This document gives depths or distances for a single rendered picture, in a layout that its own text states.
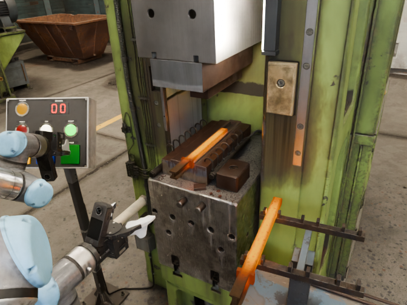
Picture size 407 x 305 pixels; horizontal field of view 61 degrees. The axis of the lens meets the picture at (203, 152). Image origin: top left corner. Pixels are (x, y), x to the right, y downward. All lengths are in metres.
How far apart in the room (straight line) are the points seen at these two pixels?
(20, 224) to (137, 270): 1.72
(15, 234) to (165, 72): 0.76
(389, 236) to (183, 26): 2.03
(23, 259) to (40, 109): 0.99
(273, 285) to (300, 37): 0.81
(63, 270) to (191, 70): 0.67
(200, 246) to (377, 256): 1.37
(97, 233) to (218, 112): 0.96
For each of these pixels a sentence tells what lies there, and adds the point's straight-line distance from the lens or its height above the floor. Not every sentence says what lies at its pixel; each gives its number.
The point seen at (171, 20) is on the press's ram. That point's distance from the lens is 1.12.
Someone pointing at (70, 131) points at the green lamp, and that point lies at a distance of 1.43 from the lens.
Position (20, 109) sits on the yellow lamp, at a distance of 1.54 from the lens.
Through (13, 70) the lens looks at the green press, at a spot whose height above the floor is 0.33.
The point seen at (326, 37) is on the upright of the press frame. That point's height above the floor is 1.43.
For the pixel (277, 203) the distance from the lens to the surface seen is 1.17.
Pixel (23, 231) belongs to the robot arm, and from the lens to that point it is 0.59.
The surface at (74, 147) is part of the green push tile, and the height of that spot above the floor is 1.03.
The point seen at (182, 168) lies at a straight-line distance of 1.22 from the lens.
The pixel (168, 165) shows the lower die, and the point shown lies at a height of 0.96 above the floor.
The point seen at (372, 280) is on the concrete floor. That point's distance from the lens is 2.32.
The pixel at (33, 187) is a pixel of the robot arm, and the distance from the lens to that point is 0.99.
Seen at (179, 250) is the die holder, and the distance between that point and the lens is 1.48.
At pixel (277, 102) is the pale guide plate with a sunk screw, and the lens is 1.16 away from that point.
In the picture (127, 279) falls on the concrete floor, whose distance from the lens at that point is 2.24.
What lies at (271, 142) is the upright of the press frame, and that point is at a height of 1.07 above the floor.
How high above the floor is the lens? 1.62
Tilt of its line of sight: 28 degrees down
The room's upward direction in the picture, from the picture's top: 3 degrees counter-clockwise
